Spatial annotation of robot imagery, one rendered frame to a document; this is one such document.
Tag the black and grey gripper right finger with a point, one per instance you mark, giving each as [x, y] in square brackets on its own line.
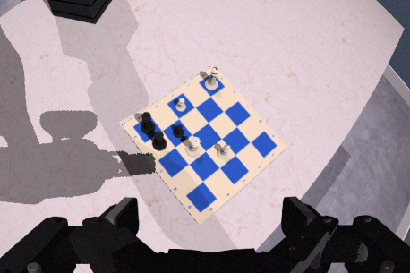
[366, 246]

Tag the blue and cream chessboard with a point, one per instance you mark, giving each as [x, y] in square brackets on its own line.
[219, 117]

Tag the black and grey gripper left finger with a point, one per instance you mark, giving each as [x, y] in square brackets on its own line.
[118, 249]

